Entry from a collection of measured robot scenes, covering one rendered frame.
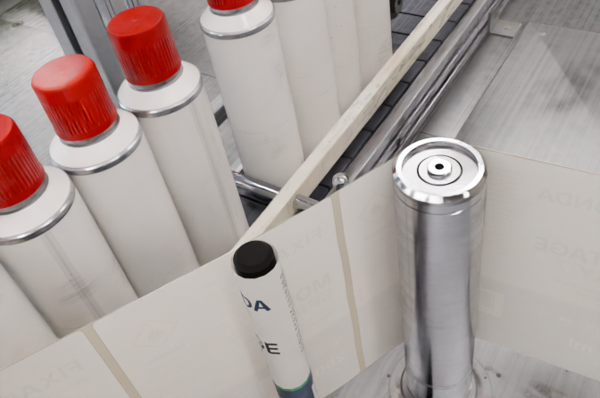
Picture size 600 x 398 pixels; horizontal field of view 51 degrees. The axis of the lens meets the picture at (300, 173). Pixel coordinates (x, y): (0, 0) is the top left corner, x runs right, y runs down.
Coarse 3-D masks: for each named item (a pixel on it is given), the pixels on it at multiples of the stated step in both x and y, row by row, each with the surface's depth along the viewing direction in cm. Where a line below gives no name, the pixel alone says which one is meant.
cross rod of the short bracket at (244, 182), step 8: (240, 176) 50; (248, 176) 50; (240, 184) 49; (248, 184) 49; (256, 184) 49; (264, 184) 49; (256, 192) 49; (264, 192) 48; (272, 192) 48; (296, 200) 47; (304, 200) 47; (312, 200) 47; (296, 208) 47; (304, 208) 47
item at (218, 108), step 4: (220, 96) 49; (216, 100) 49; (220, 100) 49; (212, 104) 48; (216, 104) 48; (220, 104) 48; (212, 108) 48; (216, 108) 48; (220, 108) 48; (224, 108) 49; (216, 112) 48; (220, 112) 48; (224, 112) 49; (216, 116) 48; (220, 116) 48; (224, 116) 49; (216, 120) 48; (220, 120) 48; (224, 120) 49; (220, 124) 49
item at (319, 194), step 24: (408, 0) 71; (432, 0) 70; (408, 24) 68; (456, 24) 68; (432, 48) 64; (408, 72) 61; (360, 144) 55; (336, 168) 53; (240, 192) 53; (312, 192) 52
